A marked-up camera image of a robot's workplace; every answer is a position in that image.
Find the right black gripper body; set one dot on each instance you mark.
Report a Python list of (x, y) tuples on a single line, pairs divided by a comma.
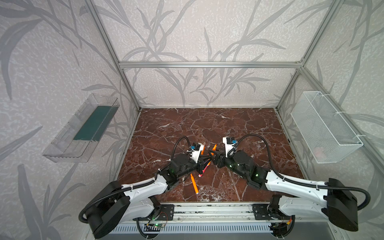
[(221, 159)]

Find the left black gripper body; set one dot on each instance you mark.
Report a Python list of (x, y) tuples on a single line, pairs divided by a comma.
[(198, 162)]

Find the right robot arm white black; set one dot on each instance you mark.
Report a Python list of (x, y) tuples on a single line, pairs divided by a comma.
[(330, 200)]

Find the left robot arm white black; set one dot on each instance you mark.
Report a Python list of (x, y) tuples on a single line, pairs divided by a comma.
[(116, 201)]

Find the pink marker lower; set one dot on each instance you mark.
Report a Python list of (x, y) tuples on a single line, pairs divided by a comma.
[(205, 169)]

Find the orange marker lower diagonal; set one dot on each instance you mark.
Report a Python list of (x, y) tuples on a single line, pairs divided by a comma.
[(194, 184)]

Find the green circuit board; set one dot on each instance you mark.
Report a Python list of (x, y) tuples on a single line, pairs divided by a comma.
[(155, 226)]

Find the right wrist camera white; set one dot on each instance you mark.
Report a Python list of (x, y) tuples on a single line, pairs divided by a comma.
[(230, 146)]

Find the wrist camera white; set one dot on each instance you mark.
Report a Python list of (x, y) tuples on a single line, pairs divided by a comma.
[(230, 146), (195, 151)]

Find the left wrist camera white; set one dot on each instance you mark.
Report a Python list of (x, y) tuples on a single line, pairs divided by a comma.
[(195, 151)]

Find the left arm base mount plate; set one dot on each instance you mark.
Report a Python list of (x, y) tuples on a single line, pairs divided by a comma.
[(162, 213)]

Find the aluminium front rail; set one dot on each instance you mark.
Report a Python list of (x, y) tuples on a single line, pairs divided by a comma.
[(231, 211)]

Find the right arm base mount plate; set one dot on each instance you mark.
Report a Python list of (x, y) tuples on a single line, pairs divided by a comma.
[(263, 212)]

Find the white wire mesh basket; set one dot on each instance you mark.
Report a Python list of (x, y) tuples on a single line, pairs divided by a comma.
[(326, 132)]

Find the clear plastic wall tray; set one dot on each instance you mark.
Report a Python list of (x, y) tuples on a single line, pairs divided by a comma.
[(79, 138)]

